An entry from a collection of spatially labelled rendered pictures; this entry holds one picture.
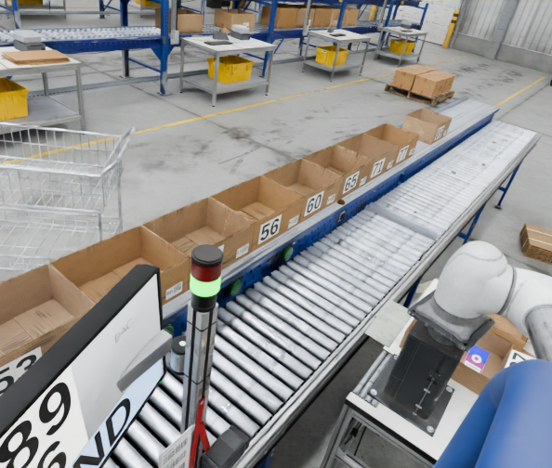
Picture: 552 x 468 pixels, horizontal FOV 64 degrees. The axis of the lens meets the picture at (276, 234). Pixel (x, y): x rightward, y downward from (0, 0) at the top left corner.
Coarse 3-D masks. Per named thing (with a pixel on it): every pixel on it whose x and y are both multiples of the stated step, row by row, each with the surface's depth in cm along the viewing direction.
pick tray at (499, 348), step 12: (492, 336) 190; (492, 348) 192; (504, 348) 188; (492, 360) 188; (504, 360) 184; (456, 372) 174; (468, 372) 171; (492, 372) 182; (468, 384) 173; (480, 384) 170
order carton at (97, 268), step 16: (112, 240) 172; (128, 240) 179; (144, 240) 183; (160, 240) 176; (64, 256) 157; (80, 256) 163; (96, 256) 169; (112, 256) 176; (128, 256) 183; (144, 256) 187; (160, 256) 180; (176, 256) 173; (64, 272) 160; (80, 272) 166; (96, 272) 172; (112, 272) 179; (160, 272) 158; (176, 272) 165; (80, 288) 168; (96, 288) 169
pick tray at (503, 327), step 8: (496, 320) 210; (504, 320) 211; (496, 328) 192; (504, 328) 206; (512, 328) 208; (504, 336) 192; (512, 336) 189; (520, 336) 203; (512, 344) 191; (520, 344) 189
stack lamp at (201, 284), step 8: (192, 264) 70; (192, 272) 71; (200, 272) 70; (208, 272) 70; (216, 272) 70; (192, 280) 71; (200, 280) 70; (208, 280) 71; (216, 280) 71; (192, 288) 72; (200, 288) 71; (208, 288) 71; (216, 288) 72
